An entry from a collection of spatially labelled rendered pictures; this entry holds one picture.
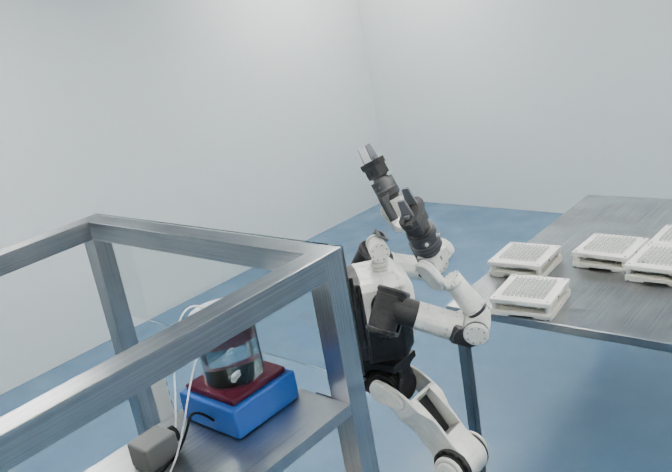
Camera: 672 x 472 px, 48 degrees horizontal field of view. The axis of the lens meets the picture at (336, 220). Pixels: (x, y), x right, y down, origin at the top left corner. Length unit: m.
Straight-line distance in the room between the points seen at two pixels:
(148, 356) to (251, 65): 5.19
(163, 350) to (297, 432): 0.47
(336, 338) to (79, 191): 3.98
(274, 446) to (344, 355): 0.25
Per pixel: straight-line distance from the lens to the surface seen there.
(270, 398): 1.79
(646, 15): 6.10
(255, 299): 1.51
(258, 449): 1.71
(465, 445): 2.68
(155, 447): 1.72
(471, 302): 2.30
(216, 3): 6.26
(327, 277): 1.65
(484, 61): 6.74
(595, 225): 3.91
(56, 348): 5.61
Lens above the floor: 2.18
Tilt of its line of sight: 17 degrees down
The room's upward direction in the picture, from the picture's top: 10 degrees counter-clockwise
